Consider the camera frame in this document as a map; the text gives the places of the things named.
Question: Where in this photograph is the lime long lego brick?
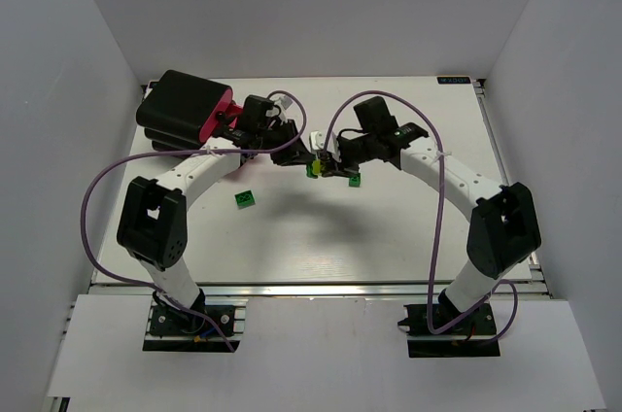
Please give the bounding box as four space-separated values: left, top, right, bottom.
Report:
312 160 322 176

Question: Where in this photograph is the green lego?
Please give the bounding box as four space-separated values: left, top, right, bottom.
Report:
306 164 317 179

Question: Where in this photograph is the black pink drawer organizer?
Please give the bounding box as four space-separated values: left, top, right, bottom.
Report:
135 69 242 151

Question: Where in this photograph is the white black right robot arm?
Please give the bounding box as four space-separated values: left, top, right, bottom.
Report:
309 90 541 335

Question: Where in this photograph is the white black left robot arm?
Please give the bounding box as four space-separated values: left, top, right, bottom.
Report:
117 90 313 333

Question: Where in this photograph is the green hollow lego brick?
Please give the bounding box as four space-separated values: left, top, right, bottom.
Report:
348 174 362 188

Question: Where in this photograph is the green 2x3 lego brick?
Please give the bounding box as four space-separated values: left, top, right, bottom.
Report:
234 189 256 209

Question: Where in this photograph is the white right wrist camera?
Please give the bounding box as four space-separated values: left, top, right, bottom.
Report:
309 130 329 153

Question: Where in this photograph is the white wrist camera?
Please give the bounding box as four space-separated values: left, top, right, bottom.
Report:
309 130 329 153
274 95 293 111

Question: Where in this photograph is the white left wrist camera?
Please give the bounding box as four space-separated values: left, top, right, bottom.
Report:
274 95 293 111

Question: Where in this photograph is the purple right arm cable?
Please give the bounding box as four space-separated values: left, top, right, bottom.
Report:
324 90 519 343

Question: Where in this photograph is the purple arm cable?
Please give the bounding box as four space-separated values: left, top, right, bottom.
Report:
80 89 308 353
324 90 519 343

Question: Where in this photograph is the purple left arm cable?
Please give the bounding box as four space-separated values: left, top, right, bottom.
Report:
80 89 308 353

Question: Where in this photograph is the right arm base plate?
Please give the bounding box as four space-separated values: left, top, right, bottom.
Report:
397 303 501 359

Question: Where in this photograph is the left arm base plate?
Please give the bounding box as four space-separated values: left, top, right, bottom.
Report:
142 301 246 354

